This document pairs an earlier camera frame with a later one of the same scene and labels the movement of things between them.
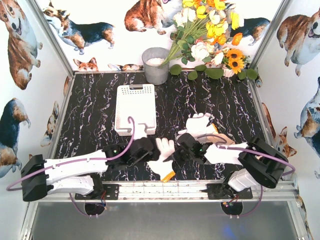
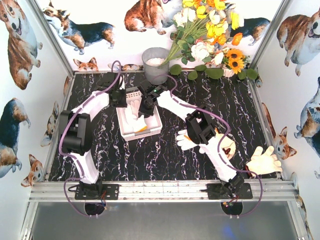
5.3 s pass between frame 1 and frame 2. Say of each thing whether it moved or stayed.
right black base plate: stayed
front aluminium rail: stayed
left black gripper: moved
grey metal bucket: stayed
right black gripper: moved
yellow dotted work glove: moved
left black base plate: stayed
